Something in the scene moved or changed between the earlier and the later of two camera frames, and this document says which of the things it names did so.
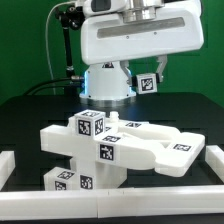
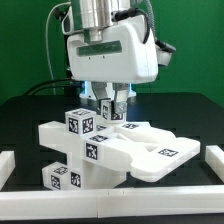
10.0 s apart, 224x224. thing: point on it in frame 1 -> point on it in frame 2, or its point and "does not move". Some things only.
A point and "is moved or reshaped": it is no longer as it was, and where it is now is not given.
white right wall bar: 214,156 does not move
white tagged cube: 90,123 is moved or reshaped
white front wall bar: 111,203 does not move
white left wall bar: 7,165 does not move
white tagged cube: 146,83 -> 108,112
